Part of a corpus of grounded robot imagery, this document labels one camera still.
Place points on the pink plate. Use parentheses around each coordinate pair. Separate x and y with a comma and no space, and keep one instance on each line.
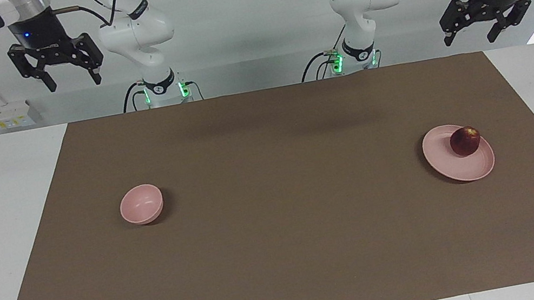
(453,161)

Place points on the brown table mat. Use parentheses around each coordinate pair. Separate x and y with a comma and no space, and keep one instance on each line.
(285,251)

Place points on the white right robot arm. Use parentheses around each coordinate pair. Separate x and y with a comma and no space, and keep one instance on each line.
(136,30)

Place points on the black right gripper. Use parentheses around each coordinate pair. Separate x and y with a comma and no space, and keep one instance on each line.
(43,35)

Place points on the pink bowl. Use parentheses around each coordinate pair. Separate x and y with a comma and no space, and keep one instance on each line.
(141,204)

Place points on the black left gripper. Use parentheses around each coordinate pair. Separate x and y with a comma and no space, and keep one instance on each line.
(496,2)

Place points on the dark red apple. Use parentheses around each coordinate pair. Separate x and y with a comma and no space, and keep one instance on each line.
(465,141)

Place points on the white wall socket box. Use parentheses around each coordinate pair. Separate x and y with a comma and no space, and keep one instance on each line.
(8,117)

